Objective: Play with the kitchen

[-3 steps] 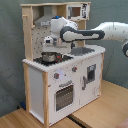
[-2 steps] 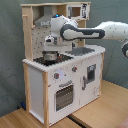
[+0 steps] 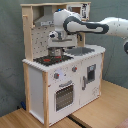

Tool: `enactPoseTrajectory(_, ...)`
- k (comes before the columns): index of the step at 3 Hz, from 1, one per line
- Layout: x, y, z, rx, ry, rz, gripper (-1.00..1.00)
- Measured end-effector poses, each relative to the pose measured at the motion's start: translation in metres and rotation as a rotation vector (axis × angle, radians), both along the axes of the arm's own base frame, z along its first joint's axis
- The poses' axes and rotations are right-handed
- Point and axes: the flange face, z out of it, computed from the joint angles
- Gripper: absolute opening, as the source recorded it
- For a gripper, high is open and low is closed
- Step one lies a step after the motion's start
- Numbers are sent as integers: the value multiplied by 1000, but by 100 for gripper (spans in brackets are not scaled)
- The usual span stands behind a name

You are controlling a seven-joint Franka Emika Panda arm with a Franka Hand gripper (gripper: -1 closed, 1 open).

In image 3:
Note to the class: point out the cabinet door with dispenser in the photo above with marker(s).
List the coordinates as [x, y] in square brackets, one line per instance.
[90, 79]

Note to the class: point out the toy microwave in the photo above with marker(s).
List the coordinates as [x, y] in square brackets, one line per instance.
[82, 8]

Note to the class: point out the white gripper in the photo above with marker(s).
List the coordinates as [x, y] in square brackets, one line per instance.
[61, 39]

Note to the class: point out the black toy faucet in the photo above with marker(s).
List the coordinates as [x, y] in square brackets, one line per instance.
[80, 36]

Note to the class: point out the red knob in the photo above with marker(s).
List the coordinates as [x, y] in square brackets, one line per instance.
[74, 69]
[56, 75]

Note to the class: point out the grey toy sink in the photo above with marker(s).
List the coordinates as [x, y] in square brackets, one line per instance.
[79, 51]

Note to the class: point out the small metal pot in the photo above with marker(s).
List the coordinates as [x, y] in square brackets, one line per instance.
[53, 52]

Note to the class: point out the black stove top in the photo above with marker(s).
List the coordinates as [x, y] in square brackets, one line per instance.
[51, 60]

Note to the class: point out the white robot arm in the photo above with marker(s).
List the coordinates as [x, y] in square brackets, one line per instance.
[70, 24]

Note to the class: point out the red left knob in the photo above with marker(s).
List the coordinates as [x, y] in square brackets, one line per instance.
[56, 75]

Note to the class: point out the wooden toy kitchen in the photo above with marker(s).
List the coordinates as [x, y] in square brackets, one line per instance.
[40, 84]

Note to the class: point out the grey range hood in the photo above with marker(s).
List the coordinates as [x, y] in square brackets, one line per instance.
[45, 16]

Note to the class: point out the red right knob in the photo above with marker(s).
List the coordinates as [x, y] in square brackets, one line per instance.
[74, 69]

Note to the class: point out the oven door with window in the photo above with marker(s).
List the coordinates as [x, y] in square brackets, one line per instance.
[64, 97]

